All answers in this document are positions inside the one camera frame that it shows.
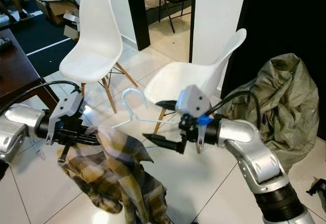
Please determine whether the dark blue rug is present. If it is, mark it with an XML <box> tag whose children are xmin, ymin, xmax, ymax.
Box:
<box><xmin>8</xmin><ymin>10</ymin><xmax>82</xmax><ymax>77</ymax></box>

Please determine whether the olive green sack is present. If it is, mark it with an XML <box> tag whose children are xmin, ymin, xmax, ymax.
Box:
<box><xmin>222</xmin><ymin>53</ymin><xmax>306</xmax><ymax>174</ymax></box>

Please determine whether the dark brown wooden table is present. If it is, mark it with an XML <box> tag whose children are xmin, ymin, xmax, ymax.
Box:
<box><xmin>0</xmin><ymin>28</ymin><xmax>59</xmax><ymax>113</ymax></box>

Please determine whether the yellow plaid shirt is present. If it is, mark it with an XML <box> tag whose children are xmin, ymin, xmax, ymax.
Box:
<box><xmin>57</xmin><ymin>126</ymin><xmax>171</xmax><ymax>224</ymax></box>

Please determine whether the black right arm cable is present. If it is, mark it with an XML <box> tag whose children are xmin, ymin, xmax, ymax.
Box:
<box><xmin>211</xmin><ymin>89</ymin><xmax>260</xmax><ymax>118</ymax></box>

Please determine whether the large brown cardboard box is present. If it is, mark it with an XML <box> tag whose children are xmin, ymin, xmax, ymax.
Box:
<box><xmin>34</xmin><ymin>0</ymin><xmax>78</xmax><ymax>25</ymax></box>

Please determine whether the person with bare legs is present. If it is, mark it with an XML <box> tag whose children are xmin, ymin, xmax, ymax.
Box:
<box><xmin>0</xmin><ymin>0</ymin><xmax>34</xmax><ymax>23</ymax></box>

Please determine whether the black door frame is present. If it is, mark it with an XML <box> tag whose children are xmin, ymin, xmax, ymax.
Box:
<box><xmin>123</xmin><ymin>0</ymin><xmax>151</xmax><ymax>51</ymax></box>

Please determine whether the white wire hanger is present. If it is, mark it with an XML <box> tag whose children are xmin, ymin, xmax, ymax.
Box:
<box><xmin>110</xmin><ymin>88</ymin><xmax>184</xmax><ymax>151</ymax></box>

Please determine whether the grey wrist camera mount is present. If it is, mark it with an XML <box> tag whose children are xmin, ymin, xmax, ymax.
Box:
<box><xmin>46</xmin><ymin>91</ymin><xmax>85</xmax><ymax>144</ymax></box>
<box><xmin>176</xmin><ymin>84</ymin><xmax>213</xmax><ymax>154</ymax></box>

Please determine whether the small open cardboard box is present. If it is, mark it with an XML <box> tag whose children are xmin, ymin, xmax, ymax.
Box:
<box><xmin>63</xmin><ymin>11</ymin><xmax>83</xmax><ymax>40</ymax></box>

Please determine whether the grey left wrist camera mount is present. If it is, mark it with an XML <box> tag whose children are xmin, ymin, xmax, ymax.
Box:
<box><xmin>46</xmin><ymin>91</ymin><xmax>85</xmax><ymax>144</ymax></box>

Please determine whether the white plastic chair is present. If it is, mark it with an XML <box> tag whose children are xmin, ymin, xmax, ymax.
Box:
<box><xmin>144</xmin><ymin>28</ymin><xmax>248</xmax><ymax>135</ymax></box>
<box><xmin>59</xmin><ymin>0</ymin><xmax>139</xmax><ymax>114</ymax></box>

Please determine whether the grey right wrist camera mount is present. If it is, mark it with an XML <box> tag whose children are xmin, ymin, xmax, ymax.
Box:
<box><xmin>176</xmin><ymin>84</ymin><xmax>213</xmax><ymax>154</ymax></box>

